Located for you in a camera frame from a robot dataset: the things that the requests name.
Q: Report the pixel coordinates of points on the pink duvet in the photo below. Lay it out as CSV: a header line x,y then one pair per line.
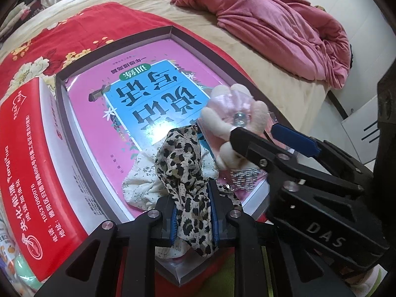
x,y
263,21

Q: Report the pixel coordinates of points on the plush toy with silver tiara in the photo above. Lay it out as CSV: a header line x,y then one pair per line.
x,y
222,105

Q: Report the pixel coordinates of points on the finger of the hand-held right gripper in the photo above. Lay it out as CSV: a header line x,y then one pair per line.
x,y
256,148
294,137

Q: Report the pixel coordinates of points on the white board with black lines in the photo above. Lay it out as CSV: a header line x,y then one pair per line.
x,y
355,142

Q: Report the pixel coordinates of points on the leopard print scrunchie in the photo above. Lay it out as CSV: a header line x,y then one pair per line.
x,y
182,161

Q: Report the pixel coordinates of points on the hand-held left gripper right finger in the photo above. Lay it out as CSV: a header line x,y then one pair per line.
x,y
214,216

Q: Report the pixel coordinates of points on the dark bed frame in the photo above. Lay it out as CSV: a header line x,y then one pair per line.
x,y
337,103

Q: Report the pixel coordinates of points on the white floral scrunchie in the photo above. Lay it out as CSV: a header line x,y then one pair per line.
x,y
139,179

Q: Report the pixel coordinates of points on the red floral blanket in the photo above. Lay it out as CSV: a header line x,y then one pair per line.
x,y
62,31

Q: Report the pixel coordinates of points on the mint green soft pouch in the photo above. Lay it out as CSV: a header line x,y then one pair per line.
x,y
26,272

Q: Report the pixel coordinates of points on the dark shallow box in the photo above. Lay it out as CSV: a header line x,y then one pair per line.
x,y
176,273

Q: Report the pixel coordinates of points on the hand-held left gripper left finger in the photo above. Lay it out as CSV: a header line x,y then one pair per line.
x,y
173,222

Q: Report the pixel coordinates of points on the pink blue book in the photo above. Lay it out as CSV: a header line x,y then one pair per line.
x,y
102,123

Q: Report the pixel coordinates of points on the beige bed sheet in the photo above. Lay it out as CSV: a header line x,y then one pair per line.
x,y
185,15

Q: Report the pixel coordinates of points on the red tissue box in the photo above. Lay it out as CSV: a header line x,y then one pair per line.
x,y
37,161

